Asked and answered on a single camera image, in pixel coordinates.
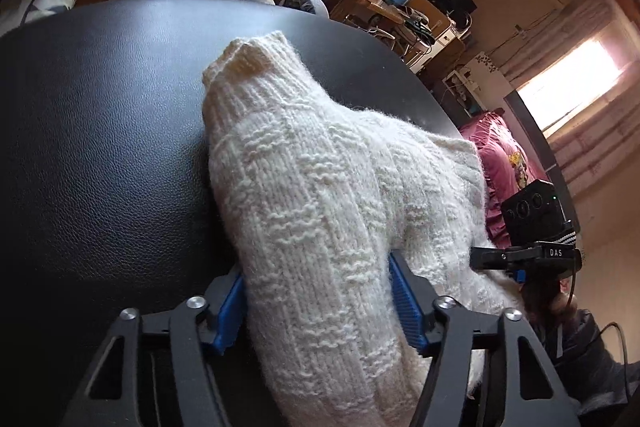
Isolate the pink curtain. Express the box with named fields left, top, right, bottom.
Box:
left=494, top=0, right=617, bottom=78
left=549, top=106, right=640, bottom=198

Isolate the cluttered wooden desk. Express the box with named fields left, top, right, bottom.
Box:
left=299, top=0, right=457, bottom=64

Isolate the triangle pattern cushion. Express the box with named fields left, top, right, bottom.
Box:
left=0, top=0, right=84, bottom=38

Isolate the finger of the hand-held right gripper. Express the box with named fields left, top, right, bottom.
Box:
left=470, top=245, right=526, bottom=276

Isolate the person's right hand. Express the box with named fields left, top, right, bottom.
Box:
left=549, top=277, right=580, bottom=326

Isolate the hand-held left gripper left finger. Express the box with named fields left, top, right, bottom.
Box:
left=60, top=269, right=249, bottom=427

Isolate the black cable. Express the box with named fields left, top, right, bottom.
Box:
left=595, top=321, right=629, bottom=369

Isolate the person's right forearm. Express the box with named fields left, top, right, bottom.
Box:
left=535, top=307, right=632, bottom=414

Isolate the white knit sweater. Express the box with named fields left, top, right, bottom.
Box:
left=201, top=32, right=526, bottom=427

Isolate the pink bedding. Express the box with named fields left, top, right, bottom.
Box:
left=459, top=109, right=544, bottom=254

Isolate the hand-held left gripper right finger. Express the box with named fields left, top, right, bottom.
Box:
left=387, top=249, right=581, bottom=427

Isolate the bright curtained window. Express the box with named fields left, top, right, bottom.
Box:
left=517, top=39, right=640, bottom=144

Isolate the white flower print cabinet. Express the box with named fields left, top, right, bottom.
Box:
left=442, top=51, right=502, bottom=118

